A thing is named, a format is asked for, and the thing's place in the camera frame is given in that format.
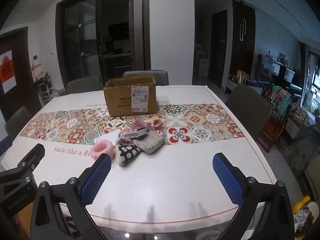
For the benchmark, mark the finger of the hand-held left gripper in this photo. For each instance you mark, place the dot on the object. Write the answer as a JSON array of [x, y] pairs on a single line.
[[35, 155]]

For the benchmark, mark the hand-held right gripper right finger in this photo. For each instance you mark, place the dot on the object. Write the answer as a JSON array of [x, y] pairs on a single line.
[[227, 180]]

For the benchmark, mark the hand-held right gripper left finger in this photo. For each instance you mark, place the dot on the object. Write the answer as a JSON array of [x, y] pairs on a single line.
[[96, 180]]

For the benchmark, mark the white wiping cloth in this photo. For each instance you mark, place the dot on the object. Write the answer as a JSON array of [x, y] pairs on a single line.
[[110, 137]]

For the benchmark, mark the purple fluffy towel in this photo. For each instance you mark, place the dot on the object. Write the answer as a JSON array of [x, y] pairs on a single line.
[[140, 124]]

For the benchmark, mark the brown cardboard box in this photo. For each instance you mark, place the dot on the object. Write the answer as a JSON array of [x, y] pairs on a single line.
[[120, 97]]

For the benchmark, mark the pink fluffy scrunchie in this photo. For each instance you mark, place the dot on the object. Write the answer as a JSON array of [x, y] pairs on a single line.
[[100, 147]]

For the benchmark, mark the grey dining chair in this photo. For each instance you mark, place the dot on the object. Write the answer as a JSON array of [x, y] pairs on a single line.
[[85, 85], [250, 110], [17, 122], [145, 73]]

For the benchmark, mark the black patterned pouch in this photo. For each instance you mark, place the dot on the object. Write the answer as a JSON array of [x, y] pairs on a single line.
[[127, 155]]

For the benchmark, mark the white patterned tablecloth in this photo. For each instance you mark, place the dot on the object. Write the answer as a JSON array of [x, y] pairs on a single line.
[[175, 180]]

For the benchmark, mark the small grey rectangular case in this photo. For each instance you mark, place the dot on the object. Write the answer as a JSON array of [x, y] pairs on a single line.
[[136, 132]]

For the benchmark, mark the small wooden chair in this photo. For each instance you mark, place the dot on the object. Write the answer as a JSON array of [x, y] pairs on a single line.
[[271, 132]]

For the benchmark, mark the shoe rack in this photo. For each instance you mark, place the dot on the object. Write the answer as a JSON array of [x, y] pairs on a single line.
[[46, 91]]

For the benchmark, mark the grey fabric pouch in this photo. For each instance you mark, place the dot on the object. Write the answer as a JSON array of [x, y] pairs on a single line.
[[150, 142]]

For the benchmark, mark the dark wooden door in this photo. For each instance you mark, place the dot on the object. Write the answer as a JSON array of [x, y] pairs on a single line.
[[22, 80]]

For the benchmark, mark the yellow plastic toy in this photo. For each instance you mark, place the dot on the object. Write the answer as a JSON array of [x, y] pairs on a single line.
[[301, 203]]

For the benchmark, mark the pink tape roll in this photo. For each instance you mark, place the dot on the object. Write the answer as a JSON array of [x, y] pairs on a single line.
[[158, 124]]

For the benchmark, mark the red and white door poster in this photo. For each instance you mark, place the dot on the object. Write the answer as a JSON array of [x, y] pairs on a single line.
[[6, 72]]

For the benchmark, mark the white intercom panel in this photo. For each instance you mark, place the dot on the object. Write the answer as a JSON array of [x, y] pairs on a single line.
[[36, 60]]

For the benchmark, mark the white low sideboard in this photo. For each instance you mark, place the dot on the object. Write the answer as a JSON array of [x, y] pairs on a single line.
[[232, 85]]

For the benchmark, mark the pile of colourful clothes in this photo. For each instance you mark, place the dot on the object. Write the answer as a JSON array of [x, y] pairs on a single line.
[[281, 100]]

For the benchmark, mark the black piano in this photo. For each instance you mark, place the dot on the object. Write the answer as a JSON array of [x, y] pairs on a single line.
[[290, 80]]

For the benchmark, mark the dark sliding glass door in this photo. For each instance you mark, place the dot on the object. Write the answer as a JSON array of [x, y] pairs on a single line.
[[82, 37]]

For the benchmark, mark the dark hallway door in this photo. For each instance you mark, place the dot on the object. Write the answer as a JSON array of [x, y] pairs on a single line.
[[217, 50]]

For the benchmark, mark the silver refrigerator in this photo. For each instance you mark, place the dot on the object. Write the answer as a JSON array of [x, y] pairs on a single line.
[[135, 30]]

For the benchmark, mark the dark slatted wall panel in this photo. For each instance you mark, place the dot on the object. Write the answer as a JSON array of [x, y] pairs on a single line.
[[242, 52]]

